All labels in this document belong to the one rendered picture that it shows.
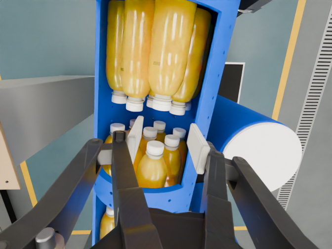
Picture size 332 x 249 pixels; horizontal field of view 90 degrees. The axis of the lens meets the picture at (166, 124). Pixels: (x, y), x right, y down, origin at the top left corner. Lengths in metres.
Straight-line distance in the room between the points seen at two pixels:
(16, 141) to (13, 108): 0.12
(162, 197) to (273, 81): 1.61
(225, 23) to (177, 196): 0.35
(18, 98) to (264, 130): 0.90
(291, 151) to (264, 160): 0.09
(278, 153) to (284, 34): 1.34
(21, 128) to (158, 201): 0.65
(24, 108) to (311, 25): 2.05
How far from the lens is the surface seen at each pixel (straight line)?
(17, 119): 0.86
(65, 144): 1.90
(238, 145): 0.58
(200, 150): 0.16
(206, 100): 0.33
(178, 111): 0.40
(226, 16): 0.34
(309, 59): 2.01
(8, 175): 0.80
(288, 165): 0.72
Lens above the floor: 1.51
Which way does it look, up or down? 71 degrees down
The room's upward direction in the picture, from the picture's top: 173 degrees clockwise
